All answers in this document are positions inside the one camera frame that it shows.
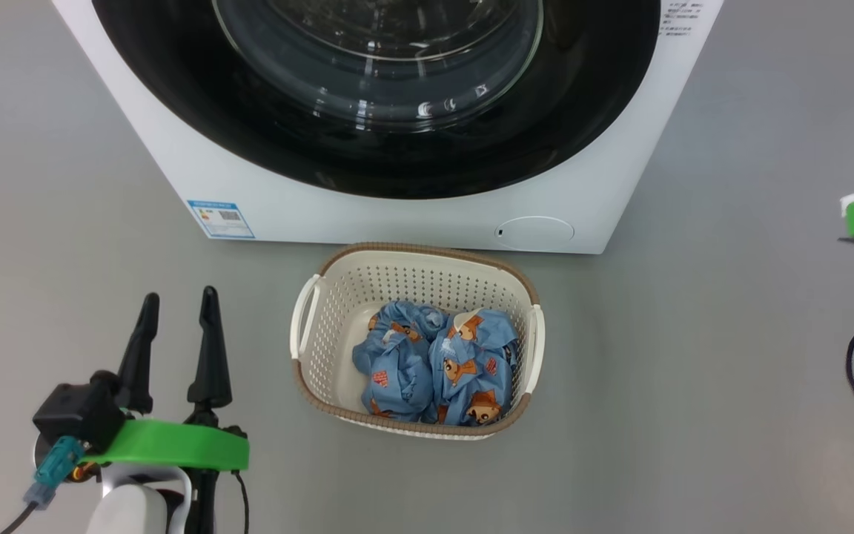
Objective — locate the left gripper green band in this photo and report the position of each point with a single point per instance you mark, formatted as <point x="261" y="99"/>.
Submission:
<point x="175" y="445"/>

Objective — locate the black glass washing machine door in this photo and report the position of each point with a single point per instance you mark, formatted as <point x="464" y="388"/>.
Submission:
<point x="175" y="89"/>

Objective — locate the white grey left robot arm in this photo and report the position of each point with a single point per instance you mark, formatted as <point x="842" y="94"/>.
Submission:
<point x="130" y="508"/>

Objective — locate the cream perforated laundry basket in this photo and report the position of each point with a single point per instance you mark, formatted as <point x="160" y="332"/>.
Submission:
<point x="338" y="356"/>

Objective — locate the white front-load washing machine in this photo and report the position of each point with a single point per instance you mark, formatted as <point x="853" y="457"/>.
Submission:
<point x="412" y="219"/>

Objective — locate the blue energy label sticker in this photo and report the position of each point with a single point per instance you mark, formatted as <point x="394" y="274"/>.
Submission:
<point x="221" y="219"/>

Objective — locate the round white filter cover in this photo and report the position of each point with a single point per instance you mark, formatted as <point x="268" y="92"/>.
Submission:
<point x="534" y="232"/>

